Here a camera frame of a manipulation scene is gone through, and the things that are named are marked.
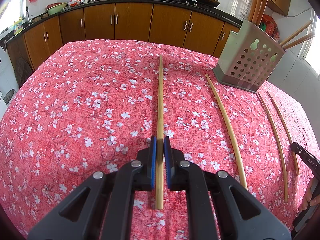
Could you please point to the yellow detergent bottle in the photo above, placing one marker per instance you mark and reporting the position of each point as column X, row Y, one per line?
column 18, row 26

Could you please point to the perforated beige chopstick holder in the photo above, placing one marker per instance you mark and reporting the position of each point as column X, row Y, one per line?
column 247, row 31

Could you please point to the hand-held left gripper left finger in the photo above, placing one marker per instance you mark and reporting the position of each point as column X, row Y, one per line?
column 153, row 162

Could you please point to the green basin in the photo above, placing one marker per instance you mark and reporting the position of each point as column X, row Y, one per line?
column 56, row 9

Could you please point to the black gas stove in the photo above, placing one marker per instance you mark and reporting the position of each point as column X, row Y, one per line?
column 190, row 3

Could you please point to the white wall socket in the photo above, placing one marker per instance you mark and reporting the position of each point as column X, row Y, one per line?
column 244, row 17

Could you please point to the metal faucet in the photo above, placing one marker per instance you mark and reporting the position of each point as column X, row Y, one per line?
column 28, row 15

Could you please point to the person's right hand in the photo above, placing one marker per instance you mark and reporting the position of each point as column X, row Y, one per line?
column 311, row 192

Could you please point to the black kitchen countertop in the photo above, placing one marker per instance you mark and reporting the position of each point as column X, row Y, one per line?
column 120, row 0

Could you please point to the large white-framed window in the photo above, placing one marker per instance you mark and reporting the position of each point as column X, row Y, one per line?
column 312, row 52

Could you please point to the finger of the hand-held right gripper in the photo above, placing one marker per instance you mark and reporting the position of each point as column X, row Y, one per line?
column 303, row 155

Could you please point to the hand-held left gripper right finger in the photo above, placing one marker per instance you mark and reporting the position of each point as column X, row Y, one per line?
column 168, row 165

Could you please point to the dark round board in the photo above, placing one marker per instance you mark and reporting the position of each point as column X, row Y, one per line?
column 23, row 68

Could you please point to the red bag of condiments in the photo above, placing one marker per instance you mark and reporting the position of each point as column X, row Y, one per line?
column 268, row 22

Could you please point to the small kitchen window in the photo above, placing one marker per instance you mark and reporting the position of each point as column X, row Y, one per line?
column 15, row 5

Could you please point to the wooden base cabinets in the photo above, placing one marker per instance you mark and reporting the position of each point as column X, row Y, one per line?
column 132, row 22

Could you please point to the red floral tablecloth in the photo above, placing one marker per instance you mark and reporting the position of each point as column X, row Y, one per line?
column 87, row 105

